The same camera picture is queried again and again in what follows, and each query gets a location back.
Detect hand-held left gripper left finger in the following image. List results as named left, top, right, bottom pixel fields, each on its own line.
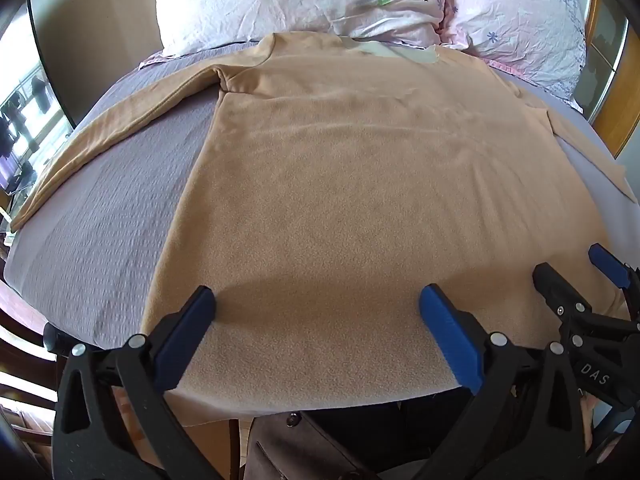
left=51, top=285, right=237, bottom=480

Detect balcony window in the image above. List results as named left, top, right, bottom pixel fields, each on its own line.
left=0, top=22, right=77, bottom=198

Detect beige long-sleeve shirt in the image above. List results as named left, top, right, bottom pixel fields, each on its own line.
left=10, top=31, right=632, bottom=428

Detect person's dark trousers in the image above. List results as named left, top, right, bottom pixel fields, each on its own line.
left=300, top=389, right=483, bottom=480

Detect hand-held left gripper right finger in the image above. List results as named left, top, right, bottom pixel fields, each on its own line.
left=414, top=283, right=587, bottom=480

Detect pink floral pillow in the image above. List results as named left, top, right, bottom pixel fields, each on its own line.
left=439, top=0, right=587, bottom=114

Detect wooden door frame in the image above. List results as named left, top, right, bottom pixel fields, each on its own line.
left=575, top=0, right=640, bottom=159

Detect white floral pillow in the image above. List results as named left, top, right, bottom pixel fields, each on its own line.
left=156, top=0, right=451, bottom=59

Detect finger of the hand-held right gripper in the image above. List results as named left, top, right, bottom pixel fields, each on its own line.
left=532, top=262, right=596, bottom=332
left=588, top=243, right=640, bottom=322

